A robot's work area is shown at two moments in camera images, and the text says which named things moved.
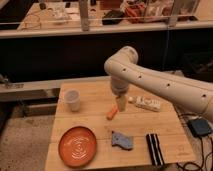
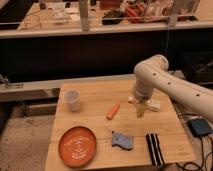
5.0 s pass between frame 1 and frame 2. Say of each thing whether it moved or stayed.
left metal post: stayed
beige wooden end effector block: moved
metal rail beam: stayed
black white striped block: stayed
